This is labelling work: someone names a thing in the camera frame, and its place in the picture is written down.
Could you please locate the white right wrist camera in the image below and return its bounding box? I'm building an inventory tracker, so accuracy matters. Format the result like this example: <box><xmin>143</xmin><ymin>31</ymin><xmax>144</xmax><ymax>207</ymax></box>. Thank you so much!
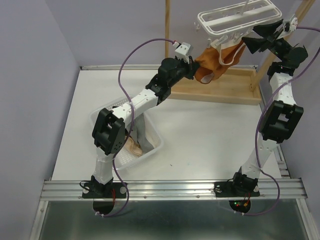
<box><xmin>281</xmin><ymin>14</ymin><xmax>298</xmax><ymax>36</ymax></box>

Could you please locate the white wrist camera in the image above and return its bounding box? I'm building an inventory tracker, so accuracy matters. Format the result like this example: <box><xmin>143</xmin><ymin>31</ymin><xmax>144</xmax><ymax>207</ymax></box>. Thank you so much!
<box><xmin>172</xmin><ymin>41</ymin><xmax>193</xmax><ymax>64</ymax></box>
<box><xmin>281</xmin><ymin>14</ymin><xmax>298</xmax><ymax>36</ymax></box>

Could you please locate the wooden hanger stand frame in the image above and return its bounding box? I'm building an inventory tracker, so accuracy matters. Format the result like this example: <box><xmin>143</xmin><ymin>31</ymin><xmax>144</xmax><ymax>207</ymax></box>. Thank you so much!
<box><xmin>158</xmin><ymin>0</ymin><xmax>320</xmax><ymax>106</ymax></box>

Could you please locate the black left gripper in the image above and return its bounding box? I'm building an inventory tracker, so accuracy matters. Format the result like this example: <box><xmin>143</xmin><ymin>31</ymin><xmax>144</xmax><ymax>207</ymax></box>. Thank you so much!
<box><xmin>168</xmin><ymin>55</ymin><xmax>200</xmax><ymax>88</ymax></box>

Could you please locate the clear plastic basket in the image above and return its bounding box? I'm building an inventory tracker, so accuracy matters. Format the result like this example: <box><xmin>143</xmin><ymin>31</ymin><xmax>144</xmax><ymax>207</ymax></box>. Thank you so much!
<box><xmin>89</xmin><ymin>97</ymin><xmax>165</xmax><ymax>172</ymax></box>

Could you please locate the aluminium mounting rail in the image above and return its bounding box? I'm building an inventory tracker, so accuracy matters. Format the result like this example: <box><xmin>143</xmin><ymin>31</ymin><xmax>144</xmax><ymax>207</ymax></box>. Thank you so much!
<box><xmin>40</xmin><ymin>178</ymin><xmax>308</xmax><ymax>201</ymax></box>

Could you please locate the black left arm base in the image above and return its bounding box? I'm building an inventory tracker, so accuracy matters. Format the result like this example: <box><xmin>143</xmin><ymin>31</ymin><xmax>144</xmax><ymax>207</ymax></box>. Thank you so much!
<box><xmin>79</xmin><ymin>180</ymin><xmax>127</xmax><ymax>199</ymax></box>

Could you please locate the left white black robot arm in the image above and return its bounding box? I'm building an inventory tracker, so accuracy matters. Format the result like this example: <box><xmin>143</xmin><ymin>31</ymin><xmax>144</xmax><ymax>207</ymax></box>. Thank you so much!
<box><xmin>90</xmin><ymin>57</ymin><xmax>200</xmax><ymax>197</ymax></box>

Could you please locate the white plastic clip hanger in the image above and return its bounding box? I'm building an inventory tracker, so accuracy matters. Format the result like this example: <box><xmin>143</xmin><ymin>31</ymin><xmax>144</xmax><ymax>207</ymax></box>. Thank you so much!
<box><xmin>197</xmin><ymin>0</ymin><xmax>282</xmax><ymax>48</ymax></box>

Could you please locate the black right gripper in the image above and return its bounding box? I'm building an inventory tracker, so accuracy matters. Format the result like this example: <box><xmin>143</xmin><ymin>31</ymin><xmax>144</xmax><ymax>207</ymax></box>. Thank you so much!
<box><xmin>241</xmin><ymin>18</ymin><xmax>292</xmax><ymax>61</ymax></box>

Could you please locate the orange underwear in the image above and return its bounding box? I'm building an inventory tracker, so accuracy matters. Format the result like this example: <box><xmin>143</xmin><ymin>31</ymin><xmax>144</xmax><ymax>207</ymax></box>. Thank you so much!
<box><xmin>194</xmin><ymin>40</ymin><xmax>246</xmax><ymax>84</ymax></box>

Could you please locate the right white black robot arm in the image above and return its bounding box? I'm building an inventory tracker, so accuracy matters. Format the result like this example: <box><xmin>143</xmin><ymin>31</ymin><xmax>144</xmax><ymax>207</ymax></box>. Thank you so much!
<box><xmin>230</xmin><ymin>17</ymin><xmax>308</xmax><ymax>195</ymax></box>

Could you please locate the beige striped underwear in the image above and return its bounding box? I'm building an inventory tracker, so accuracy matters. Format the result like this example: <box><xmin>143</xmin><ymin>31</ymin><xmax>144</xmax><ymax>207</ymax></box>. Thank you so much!
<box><xmin>124</xmin><ymin>136</ymin><xmax>143</xmax><ymax>157</ymax></box>

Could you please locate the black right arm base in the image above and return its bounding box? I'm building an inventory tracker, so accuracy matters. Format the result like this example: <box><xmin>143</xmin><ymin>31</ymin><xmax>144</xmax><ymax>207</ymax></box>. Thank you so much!
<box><xmin>213</xmin><ymin>181</ymin><xmax>260</xmax><ymax>198</ymax></box>

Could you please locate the grey underwear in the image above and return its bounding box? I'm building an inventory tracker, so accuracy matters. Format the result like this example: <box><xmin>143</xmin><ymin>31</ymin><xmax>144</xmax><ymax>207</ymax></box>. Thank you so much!
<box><xmin>130</xmin><ymin>113</ymin><xmax>154</xmax><ymax>154</ymax></box>

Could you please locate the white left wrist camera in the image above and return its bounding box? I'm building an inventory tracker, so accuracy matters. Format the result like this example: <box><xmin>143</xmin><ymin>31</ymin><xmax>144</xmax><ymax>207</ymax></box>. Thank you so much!
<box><xmin>172</xmin><ymin>41</ymin><xmax>193</xmax><ymax>64</ymax></box>

